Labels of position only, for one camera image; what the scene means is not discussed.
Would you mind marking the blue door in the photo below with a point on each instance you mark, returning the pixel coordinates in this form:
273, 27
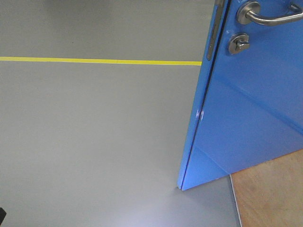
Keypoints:
248, 107

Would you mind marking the silver door lever handle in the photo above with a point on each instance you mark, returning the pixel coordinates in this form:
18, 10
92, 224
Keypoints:
249, 12

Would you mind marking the plywood door platform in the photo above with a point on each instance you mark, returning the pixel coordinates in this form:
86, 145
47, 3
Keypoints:
271, 194

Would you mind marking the silver thumb turn lock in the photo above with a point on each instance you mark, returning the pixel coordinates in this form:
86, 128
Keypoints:
238, 43

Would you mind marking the silver latch plate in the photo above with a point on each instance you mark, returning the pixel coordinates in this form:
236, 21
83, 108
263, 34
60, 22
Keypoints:
219, 7

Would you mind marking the black robot part left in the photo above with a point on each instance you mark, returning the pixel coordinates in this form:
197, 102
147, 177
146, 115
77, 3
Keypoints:
2, 215

